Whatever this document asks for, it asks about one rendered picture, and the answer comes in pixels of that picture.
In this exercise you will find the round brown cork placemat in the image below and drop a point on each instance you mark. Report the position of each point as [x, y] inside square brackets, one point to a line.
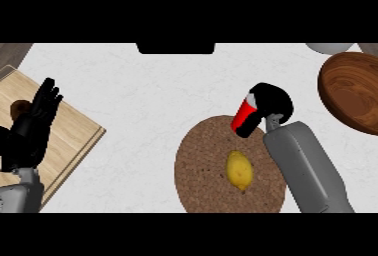
[211, 173]

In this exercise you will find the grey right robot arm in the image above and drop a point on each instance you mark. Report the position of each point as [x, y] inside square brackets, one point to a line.
[304, 166]

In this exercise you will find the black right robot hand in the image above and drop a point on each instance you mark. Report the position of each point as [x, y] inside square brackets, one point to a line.
[273, 100]

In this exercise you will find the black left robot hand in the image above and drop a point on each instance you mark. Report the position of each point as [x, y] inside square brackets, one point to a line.
[30, 126]

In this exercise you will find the white round dish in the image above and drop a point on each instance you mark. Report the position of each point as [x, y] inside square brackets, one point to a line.
[328, 47]

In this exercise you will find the yellow lemon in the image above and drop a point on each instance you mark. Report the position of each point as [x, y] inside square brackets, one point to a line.
[239, 170]

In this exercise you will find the black appliance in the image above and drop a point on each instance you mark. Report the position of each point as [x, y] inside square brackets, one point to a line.
[176, 48]

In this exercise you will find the small brown round object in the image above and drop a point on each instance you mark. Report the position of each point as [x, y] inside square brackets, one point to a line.
[19, 108]

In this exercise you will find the pale wooden cutting board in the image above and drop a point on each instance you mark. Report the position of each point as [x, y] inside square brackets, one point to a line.
[68, 133]

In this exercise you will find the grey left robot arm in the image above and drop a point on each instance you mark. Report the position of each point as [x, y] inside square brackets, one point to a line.
[19, 193]

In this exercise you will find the brown wooden bowl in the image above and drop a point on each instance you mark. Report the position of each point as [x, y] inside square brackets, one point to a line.
[352, 91]

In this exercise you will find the red can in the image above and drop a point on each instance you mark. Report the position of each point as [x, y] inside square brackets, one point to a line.
[242, 113]

